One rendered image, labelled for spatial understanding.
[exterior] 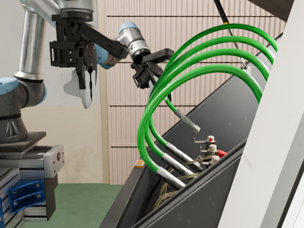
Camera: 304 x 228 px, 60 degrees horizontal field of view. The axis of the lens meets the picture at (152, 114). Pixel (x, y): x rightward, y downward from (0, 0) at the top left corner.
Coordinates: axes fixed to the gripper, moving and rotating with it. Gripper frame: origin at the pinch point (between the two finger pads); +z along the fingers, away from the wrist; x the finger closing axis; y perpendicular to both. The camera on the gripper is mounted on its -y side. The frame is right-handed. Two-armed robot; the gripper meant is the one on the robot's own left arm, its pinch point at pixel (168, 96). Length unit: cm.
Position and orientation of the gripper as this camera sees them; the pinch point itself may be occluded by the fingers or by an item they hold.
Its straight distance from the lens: 83.7
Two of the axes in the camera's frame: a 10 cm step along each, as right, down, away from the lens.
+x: -6.9, -0.9, -7.2
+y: -6.2, 5.9, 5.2
